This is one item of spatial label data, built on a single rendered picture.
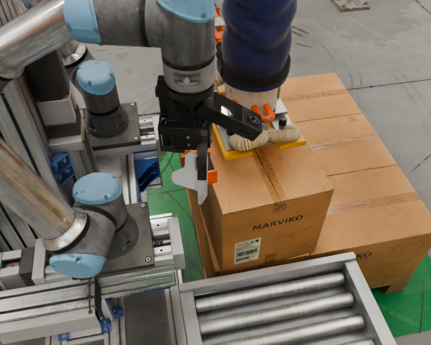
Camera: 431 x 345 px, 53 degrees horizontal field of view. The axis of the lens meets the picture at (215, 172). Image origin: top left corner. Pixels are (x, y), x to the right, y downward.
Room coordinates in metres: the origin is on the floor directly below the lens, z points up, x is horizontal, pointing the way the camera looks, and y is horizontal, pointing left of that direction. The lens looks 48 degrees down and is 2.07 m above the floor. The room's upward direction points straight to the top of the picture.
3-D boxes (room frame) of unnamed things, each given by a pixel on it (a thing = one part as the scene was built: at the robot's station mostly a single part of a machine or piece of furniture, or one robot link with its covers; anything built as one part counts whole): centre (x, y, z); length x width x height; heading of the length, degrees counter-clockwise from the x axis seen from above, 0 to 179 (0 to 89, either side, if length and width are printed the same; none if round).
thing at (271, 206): (1.18, -0.14, 0.74); 0.60 x 0.40 x 0.40; 15
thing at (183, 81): (0.52, 0.04, 1.71); 0.08 x 0.08 x 0.05
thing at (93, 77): (1.18, 0.40, 1.20); 0.13 x 0.12 x 0.14; 37
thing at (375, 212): (1.54, -0.37, 0.34); 1.20 x 1.00 x 0.40; 12
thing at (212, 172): (0.82, 0.05, 1.18); 0.09 x 0.08 x 0.05; 105
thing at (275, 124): (1.20, -0.22, 1.08); 0.34 x 0.10 x 0.05; 15
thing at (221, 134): (1.15, -0.03, 1.08); 0.34 x 0.10 x 0.05; 15
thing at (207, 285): (0.82, -0.21, 0.58); 0.70 x 0.03 x 0.06; 102
